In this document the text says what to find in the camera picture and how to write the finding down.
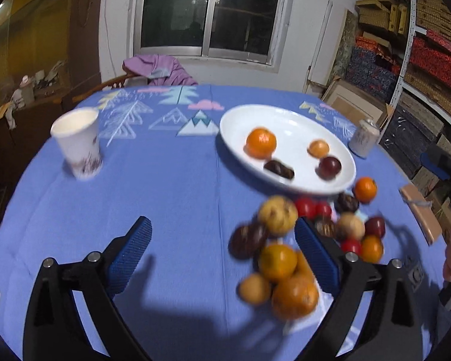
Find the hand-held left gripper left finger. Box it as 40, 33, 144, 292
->
23, 216, 153, 361

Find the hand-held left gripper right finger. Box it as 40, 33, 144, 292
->
294, 216, 425, 361

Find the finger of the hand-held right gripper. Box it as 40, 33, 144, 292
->
420, 146, 451, 181

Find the yellow loquat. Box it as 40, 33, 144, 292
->
295, 250, 316, 282

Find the red cherry tomato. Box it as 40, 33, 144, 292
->
340, 238, 362, 255
294, 196, 317, 219
315, 200, 333, 219

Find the yellow orange mandarin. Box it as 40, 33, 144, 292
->
257, 244, 299, 283

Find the tan round fruit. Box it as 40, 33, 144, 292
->
336, 212, 366, 241

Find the yellow wrinkled round fruit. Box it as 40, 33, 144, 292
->
257, 195, 299, 236

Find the large dark water chestnut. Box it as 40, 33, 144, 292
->
334, 192, 360, 214

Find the small dark red plum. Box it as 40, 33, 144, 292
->
364, 216, 386, 238

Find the small tan loquat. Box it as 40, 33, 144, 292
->
238, 273, 273, 306

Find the small orange mandarin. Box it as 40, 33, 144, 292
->
352, 177, 378, 204

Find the white oval plate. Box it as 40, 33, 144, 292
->
219, 104, 357, 197

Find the white drink can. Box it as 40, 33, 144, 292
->
348, 118, 380, 159

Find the large dark red plum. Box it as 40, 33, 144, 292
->
316, 156, 342, 181

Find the tan framed board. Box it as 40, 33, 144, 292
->
321, 77, 395, 130

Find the yellow blotched round fruit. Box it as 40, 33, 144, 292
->
307, 139, 330, 159

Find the white metal shelf rack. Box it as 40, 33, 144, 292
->
383, 0, 451, 140

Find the white paper cup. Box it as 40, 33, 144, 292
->
50, 107, 104, 180

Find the wooden chair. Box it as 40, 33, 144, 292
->
72, 73, 136, 102

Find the purple jacket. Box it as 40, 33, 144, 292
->
122, 54, 199, 87

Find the wooden glass door cabinet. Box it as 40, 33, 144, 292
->
0, 0, 106, 128

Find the aluminium sliding window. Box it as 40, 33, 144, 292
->
130, 0, 297, 72

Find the tan bag with chain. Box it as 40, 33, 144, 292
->
399, 184, 444, 245

